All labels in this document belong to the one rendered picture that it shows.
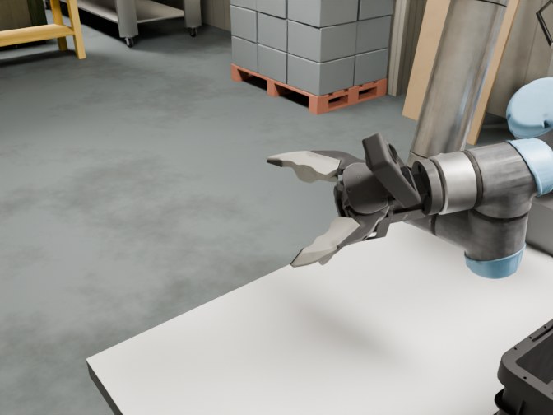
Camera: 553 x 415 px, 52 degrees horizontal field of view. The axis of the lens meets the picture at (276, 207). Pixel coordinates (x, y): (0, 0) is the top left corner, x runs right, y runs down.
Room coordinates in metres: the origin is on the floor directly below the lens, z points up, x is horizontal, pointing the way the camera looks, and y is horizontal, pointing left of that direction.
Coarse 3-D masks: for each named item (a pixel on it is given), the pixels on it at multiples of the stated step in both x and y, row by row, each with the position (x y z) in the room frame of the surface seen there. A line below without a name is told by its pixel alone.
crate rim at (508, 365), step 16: (528, 336) 0.48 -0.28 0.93; (544, 336) 0.48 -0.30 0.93; (512, 352) 0.45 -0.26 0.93; (528, 352) 0.46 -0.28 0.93; (512, 368) 0.43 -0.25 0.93; (512, 384) 0.42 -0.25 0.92; (528, 384) 0.41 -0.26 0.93; (544, 384) 0.41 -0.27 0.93; (528, 400) 0.40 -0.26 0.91; (544, 400) 0.39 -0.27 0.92
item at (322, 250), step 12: (336, 228) 0.56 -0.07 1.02; (348, 228) 0.56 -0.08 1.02; (324, 240) 0.55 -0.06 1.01; (336, 240) 0.55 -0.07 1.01; (300, 252) 0.54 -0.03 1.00; (312, 252) 0.54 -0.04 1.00; (324, 252) 0.54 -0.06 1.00; (336, 252) 0.55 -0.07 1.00; (300, 264) 0.53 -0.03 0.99; (324, 264) 0.57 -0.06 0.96
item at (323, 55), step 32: (256, 0) 4.25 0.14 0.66; (288, 0) 3.95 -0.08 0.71; (320, 0) 3.70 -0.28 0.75; (352, 0) 3.86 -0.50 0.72; (384, 0) 4.06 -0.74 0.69; (256, 32) 4.25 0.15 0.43; (288, 32) 3.95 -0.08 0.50; (320, 32) 3.70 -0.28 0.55; (352, 32) 3.88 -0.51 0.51; (384, 32) 4.08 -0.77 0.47; (256, 64) 4.25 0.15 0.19; (288, 64) 3.95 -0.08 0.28; (320, 64) 3.70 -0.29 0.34; (352, 64) 3.89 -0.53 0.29; (384, 64) 4.10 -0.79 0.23; (320, 96) 3.71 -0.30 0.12; (352, 96) 3.90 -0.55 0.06
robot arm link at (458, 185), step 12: (432, 156) 0.65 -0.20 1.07; (444, 156) 0.64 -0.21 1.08; (456, 156) 0.64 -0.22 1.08; (444, 168) 0.62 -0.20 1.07; (456, 168) 0.62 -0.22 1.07; (468, 168) 0.62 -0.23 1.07; (444, 180) 0.61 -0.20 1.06; (456, 180) 0.61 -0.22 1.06; (468, 180) 0.61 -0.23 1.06; (444, 192) 0.60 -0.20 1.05; (456, 192) 0.60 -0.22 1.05; (468, 192) 0.60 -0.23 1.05; (444, 204) 0.60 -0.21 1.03; (456, 204) 0.60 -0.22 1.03; (468, 204) 0.61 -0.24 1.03
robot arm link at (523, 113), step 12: (528, 84) 1.02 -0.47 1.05; (540, 84) 0.99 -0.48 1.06; (552, 84) 0.98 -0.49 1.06; (516, 96) 1.00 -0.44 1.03; (528, 96) 0.99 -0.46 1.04; (540, 96) 0.97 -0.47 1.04; (552, 96) 0.95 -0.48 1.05; (516, 108) 0.98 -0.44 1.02; (528, 108) 0.96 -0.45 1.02; (540, 108) 0.95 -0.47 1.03; (552, 108) 0.93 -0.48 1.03; (516, 120) 0.96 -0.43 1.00; (528, 120) 0.94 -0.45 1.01; (540, 120) 0.93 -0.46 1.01; (552, 120) 0.92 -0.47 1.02; (516, 132) 0.96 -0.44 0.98; (528, 132) 0.93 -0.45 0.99; (540, 132) 0.92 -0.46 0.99; (552, 132) 0.92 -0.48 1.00; (552, 144) 0.92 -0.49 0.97
